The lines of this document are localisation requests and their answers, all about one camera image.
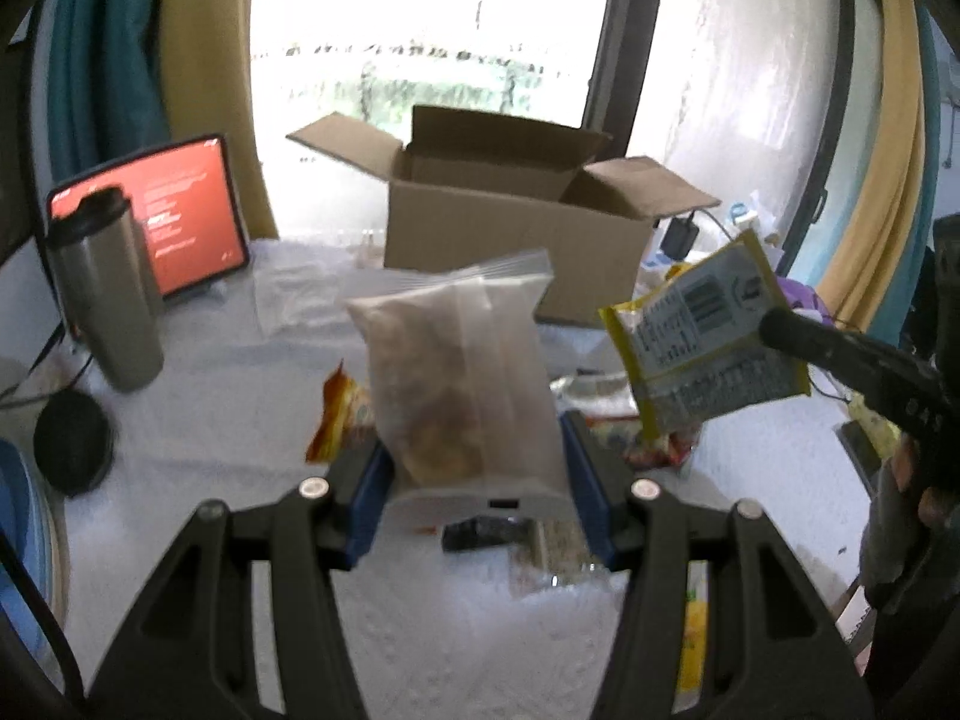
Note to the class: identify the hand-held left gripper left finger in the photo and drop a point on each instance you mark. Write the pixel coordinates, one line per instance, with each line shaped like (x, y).
(371, 499)

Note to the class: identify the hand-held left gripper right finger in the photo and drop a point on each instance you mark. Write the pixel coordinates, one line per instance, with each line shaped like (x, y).
(592, 495)

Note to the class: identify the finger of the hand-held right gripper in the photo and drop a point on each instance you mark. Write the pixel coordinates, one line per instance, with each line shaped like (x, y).
(825, 349)

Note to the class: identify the clear brown cracker packet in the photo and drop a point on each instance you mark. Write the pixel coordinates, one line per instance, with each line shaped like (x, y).
(555, 570)

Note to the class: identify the yellow edged snack packet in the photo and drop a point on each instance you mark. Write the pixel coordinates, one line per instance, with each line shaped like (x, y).
(697, 345)

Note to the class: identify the clear zip bag with snacks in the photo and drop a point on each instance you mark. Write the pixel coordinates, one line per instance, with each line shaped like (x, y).
(450, 360)

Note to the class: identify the cardboard box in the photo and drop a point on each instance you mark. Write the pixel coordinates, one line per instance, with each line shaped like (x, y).
(510, 255)

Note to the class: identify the person's right hand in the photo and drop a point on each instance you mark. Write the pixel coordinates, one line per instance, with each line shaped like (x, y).
(930, 510)

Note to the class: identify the purple pouch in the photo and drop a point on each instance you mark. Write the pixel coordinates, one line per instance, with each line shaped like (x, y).
(802, 296)

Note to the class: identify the red snack packet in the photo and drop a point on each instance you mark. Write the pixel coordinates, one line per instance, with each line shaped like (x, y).
(660, 450)

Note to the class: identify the yellow tissue pack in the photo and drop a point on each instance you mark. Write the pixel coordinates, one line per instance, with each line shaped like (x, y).
(874, 420)

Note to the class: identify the orange snack packet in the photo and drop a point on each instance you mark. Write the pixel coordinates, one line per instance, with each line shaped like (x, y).
(337, 412)

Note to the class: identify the teal curtain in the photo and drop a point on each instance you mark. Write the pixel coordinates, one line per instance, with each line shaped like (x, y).
(97, 52)
(930, 165)

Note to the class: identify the yellow curtain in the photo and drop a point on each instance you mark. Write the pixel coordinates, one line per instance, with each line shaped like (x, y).
(210, 90)
(885, 165)

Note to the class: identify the bright yellow snack packet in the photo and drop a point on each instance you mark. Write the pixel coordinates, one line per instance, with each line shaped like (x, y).
(694, 630)

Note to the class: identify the black charger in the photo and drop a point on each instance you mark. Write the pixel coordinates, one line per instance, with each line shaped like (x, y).
(679, 238)

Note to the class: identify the empty clear zip bag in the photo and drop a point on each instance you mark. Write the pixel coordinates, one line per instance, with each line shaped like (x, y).
(300, 285)

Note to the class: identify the white sheer curtain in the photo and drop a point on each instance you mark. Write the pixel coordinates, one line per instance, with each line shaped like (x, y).
(735, 90)

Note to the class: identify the black round puck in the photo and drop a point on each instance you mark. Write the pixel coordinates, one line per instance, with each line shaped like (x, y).
(71, 442)

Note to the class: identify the stainless steel tumbler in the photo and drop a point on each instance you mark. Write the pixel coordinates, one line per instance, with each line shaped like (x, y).
(112, 300)

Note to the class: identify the tablet with red screen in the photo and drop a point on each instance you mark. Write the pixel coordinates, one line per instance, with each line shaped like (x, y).
(187, 210)

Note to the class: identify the blue bowl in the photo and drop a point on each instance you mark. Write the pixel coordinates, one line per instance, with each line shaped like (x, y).
(22, 540)

